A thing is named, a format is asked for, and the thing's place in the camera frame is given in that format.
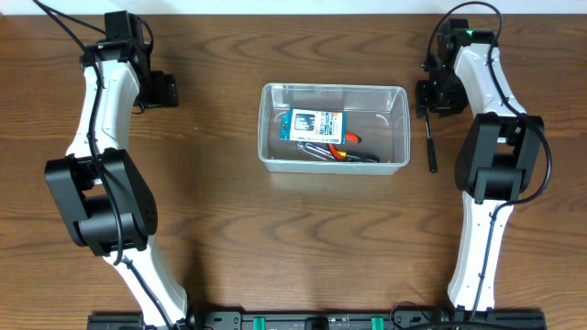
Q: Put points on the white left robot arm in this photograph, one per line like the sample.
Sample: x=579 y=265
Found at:
x=104 y=202

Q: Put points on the clear plastic container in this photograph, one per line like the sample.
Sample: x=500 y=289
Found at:
x=377 y=114

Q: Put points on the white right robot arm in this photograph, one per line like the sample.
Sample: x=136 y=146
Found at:
x=498 y=156

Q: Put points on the blue screw box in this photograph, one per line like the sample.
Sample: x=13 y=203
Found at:
x=302 y=125

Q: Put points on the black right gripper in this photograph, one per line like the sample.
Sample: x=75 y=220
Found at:
x=428 y=106

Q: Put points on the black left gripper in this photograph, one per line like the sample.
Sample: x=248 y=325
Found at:
x=161 y=92

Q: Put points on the silver wrench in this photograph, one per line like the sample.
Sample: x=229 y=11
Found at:
x=315 y=151

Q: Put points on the black yellow screwdriver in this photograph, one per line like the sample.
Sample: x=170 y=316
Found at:
x=358 y=157

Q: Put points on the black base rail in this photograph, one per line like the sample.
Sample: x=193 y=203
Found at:
x=403 y=318

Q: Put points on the small metal hammer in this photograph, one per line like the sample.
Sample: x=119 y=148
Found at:
x=431 y=152

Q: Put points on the red handled pliers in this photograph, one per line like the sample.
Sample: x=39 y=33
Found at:
x=340 y=155

